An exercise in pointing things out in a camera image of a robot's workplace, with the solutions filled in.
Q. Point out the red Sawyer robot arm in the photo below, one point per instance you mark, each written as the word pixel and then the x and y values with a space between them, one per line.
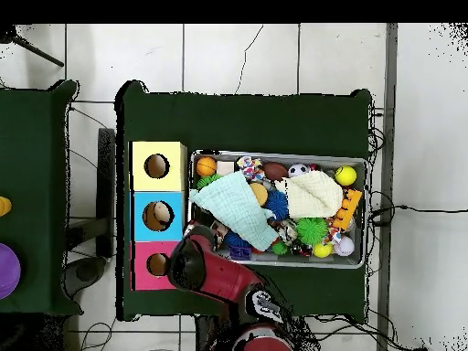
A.
pixel 219 274

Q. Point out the wooden box with three holes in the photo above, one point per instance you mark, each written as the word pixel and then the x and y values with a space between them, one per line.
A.
pixel 140 219

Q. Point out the shallow clear plastic bin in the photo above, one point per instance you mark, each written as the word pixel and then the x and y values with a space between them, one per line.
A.
pixel 329 260

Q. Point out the light blue waffle cloth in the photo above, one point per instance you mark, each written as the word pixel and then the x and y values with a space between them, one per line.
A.
pixel 234 208

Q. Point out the small orange basketball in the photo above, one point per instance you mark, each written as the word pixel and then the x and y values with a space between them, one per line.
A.
pixel 206 166

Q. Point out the blue spiky rubber ball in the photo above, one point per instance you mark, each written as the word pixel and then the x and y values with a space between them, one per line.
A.
pixel 277 204

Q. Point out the small brown football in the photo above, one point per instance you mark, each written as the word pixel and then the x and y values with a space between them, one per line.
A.
pixel 275 170

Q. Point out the small black white soccer ball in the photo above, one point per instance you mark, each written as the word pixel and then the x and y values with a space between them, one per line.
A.
pixel 298 169

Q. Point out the dark green tablecloth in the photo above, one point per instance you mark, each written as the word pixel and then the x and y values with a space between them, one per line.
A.
pixel 33 146
pixel 256 124

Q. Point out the cream waffle cloth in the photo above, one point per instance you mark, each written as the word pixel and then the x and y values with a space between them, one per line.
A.
pixel 314 197

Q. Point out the green spiky rubber ball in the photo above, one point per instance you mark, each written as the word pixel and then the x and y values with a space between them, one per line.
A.
pixel 311 231

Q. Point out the yellow tennis ball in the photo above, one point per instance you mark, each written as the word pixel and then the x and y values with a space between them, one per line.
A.
pixel 346 176

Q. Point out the orange notched foam block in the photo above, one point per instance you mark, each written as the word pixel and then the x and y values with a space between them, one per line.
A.
pixel 347 210

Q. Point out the white baseball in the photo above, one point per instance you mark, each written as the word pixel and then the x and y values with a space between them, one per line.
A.
pixel 344 246

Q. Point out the black metal stand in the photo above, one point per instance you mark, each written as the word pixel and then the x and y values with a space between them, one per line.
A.
pixel 106 164

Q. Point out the dark grey rounded object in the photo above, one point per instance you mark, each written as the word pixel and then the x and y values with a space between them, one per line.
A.
pixel 86 272

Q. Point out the yellow toy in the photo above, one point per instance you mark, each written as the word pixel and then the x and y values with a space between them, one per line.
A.
pixel 3 206

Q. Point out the purple ball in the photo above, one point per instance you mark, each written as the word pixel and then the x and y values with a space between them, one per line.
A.
pixel 7 270

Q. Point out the black tripod leg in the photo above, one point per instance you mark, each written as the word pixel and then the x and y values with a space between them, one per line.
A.
pixel 36 53

